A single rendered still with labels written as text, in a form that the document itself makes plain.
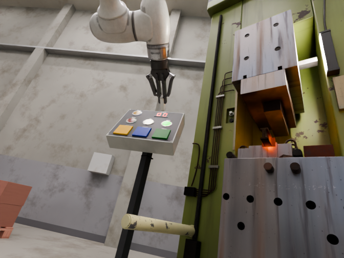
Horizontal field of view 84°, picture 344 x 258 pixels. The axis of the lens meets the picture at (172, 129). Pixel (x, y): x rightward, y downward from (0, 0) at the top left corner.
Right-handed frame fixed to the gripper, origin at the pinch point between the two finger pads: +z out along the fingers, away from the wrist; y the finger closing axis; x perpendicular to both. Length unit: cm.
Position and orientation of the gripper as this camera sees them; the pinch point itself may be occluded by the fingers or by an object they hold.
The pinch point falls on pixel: (163, 103)
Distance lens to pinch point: 90.8
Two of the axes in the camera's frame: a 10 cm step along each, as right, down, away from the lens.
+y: 9.7, 0.9, -2.3
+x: 2.4, -5.5, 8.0
